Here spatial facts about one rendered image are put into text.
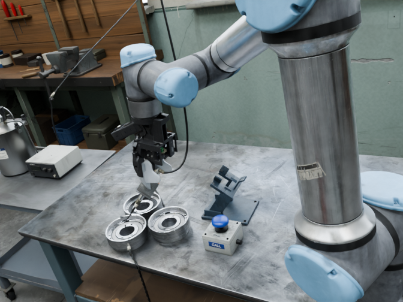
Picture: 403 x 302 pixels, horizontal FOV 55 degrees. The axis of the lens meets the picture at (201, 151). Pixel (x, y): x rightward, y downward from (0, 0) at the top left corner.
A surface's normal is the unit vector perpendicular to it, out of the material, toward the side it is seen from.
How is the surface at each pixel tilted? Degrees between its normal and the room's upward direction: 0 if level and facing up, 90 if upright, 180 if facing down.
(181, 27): 90
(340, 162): 85
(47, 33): 90
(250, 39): 108
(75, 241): 0
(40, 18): 90
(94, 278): 0
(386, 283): 72
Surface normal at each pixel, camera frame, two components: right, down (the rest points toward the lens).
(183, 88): 0.66, 0.36
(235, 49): -0.54, 0.70
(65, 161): 0.90, 0.04
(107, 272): -0.18, -0.87
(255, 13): -0.77, 0.30
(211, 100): -0.46, 0.48
